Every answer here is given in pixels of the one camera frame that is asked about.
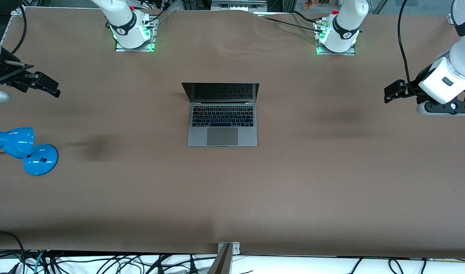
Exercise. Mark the grey laptop computer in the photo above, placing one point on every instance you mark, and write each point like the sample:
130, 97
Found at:
222, 137

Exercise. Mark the grey power strip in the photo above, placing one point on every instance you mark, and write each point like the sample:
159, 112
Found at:
238, 4

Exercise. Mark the colourful small figurines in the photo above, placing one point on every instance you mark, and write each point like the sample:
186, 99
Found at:
308, 3

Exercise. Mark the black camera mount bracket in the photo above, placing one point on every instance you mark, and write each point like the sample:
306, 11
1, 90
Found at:
441, 107

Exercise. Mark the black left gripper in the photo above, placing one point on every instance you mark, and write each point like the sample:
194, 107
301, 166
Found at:
413, 89

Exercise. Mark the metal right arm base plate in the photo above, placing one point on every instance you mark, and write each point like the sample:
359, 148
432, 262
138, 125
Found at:
153, 42

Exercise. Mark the silver table clamp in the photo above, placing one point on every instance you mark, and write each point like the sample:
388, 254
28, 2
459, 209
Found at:
452, 18
16, 11

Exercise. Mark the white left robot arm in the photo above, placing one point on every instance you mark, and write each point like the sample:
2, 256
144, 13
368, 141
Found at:
348, 19

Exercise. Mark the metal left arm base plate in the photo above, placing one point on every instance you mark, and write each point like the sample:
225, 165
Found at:
352, 51

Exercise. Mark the blue desk lamp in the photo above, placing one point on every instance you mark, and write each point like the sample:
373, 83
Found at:
40, 161

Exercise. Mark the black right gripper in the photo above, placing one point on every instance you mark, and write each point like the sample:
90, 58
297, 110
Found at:
4, 71

